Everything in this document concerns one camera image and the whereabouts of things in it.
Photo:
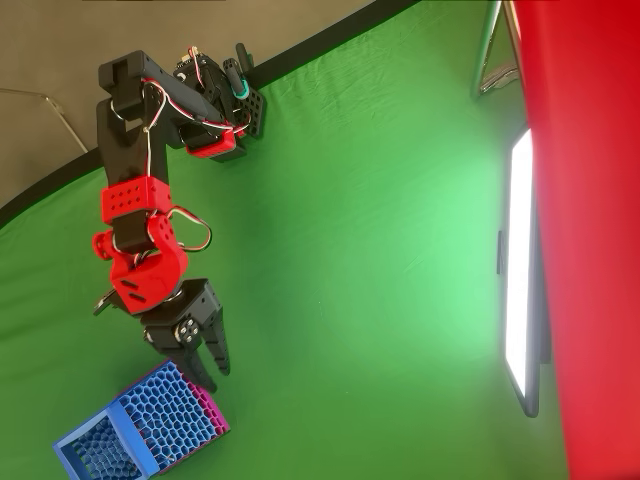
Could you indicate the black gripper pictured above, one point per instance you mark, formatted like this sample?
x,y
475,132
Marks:
x,y
196,311

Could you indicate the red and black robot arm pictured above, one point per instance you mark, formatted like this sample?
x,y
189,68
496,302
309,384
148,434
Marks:
x,y
132,200

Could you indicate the black perforated arm base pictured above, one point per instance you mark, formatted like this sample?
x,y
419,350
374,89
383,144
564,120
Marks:
x,y
255,107

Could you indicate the blue lattice basket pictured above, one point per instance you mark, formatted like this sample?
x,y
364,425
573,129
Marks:
x,y
160,405

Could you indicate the green table cloth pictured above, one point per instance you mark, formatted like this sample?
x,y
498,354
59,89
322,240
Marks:
x,y
350,250

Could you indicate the thin metal rod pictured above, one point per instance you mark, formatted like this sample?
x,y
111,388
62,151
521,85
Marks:
x,y
67,124

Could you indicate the black monitor on stand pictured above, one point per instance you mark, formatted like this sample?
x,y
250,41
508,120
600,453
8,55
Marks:
x,y
517,250

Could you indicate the chrome tube stand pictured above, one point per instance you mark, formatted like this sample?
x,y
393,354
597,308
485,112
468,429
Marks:
x,y
484,50

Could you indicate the red blurred post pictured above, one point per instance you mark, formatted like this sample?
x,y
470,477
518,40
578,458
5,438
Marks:
x,y
590,250

